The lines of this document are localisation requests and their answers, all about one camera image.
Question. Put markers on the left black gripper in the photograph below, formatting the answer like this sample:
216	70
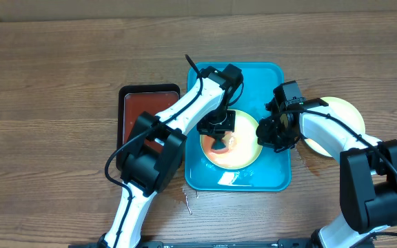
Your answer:
205	128

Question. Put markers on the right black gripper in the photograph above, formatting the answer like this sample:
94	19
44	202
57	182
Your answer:
270	140

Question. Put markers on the green and pink sponge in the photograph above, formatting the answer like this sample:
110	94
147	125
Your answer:
218	143

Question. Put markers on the yellow plate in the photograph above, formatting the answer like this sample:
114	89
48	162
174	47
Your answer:
241	145
345	110

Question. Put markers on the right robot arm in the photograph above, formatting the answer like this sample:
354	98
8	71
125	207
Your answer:
368	169

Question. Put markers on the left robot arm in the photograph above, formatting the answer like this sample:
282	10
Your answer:
153	152

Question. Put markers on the black tray with red water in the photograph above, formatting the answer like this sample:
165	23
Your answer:
135	99

